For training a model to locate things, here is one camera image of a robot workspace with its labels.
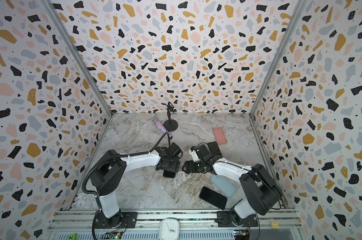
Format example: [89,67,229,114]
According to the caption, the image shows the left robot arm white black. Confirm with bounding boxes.
[81,143,183,220]

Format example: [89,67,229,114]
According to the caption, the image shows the black phone stand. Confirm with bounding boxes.
[163,102,178,132]

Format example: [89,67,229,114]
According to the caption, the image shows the white square clock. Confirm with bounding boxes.
[159,219,180,240]

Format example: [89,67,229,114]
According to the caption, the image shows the yellow sticker tag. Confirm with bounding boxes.
[271,221,280,229]

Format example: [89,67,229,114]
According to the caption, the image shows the light blue phone case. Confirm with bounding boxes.
[210,175,237,198]

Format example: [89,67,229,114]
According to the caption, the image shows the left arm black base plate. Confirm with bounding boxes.
[93,211,138,229]

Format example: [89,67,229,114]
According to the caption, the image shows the pink phone case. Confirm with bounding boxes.
[213,127,228,145]

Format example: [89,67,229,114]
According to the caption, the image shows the black corrugated cable conduit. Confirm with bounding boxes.
[81,131,173,196]

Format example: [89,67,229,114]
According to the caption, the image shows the black phone near front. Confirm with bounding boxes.
[199,187,228,210]

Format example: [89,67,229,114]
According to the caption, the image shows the right circuit board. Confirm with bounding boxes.
[234,230,250,240]

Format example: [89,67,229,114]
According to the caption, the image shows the purple glitter tube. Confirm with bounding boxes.
[152,118,168,134]

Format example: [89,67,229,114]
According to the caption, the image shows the black phone case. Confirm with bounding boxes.
[163,171,177,179]
[208,142,223,158]

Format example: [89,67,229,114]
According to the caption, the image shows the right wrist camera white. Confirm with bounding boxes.
[189,146,201,162]

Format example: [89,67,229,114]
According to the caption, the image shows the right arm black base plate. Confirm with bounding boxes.
[215,211,259,228]

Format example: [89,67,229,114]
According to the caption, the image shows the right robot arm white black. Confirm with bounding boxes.
[182,142,283,222]

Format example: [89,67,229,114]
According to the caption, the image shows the circuit board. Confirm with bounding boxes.
[103,231,123,240]
[234,230,250,240]

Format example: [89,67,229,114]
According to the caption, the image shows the left circuit board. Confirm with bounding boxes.
[103,231,123,240]

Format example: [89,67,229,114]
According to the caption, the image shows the green label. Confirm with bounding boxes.
[67,234,78,240]

